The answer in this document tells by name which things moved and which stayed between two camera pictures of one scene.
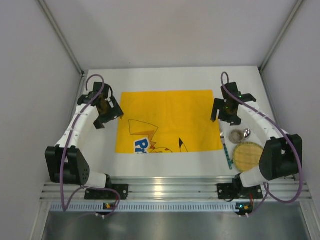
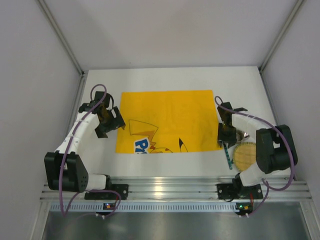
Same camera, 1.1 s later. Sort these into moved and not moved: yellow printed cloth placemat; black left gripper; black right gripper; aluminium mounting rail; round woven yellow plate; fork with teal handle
Moved: black right gripper; black left gripper
Not moved: aluminium mounting rail; round woven yellow plate; fork with teal handle; yellow printed cloth placemat
